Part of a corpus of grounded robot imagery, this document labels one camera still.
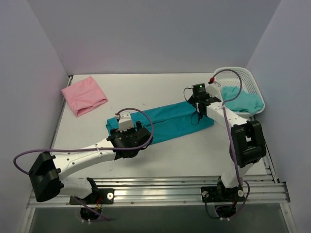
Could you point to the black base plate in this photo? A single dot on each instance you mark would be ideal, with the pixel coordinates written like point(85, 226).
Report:
point(104, 196)
point(216, 194)

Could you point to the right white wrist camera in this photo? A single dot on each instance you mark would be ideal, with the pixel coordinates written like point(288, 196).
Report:
point(214, 88)

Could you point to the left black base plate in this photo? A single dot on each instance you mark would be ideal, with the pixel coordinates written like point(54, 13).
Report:
point(104, 196)

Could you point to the teal t shirt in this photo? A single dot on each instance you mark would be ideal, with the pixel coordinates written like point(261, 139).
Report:
point(170, 121)

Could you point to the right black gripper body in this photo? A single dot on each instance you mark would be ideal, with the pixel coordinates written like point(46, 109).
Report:
point(194, 99)

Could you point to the white plastic basket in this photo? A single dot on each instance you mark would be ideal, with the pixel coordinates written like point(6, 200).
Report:
point(239, 82)

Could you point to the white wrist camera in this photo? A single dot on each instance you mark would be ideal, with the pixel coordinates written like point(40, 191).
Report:
point(124, 121)
point(214, 88)

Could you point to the pink folded t shirt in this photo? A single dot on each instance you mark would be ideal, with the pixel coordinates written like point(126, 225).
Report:
point(84, 96)

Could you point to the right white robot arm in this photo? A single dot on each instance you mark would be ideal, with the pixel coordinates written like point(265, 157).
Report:
point(246, 140)

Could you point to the light turquoise shirt in basket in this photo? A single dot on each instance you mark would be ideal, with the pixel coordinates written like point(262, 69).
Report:
point(245, 103)

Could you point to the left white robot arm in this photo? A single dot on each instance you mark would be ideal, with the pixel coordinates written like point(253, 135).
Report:
point(50, 175)

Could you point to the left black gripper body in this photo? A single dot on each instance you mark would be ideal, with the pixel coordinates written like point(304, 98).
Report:
point(140, 132)

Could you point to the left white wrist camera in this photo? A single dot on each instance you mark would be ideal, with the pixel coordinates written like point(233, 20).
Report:
point(124, 121)

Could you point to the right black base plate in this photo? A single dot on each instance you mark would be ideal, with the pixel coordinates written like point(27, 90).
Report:
point(216, 194)

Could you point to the aluminium rail frame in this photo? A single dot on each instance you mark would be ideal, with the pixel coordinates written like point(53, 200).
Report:
point(172, 173)

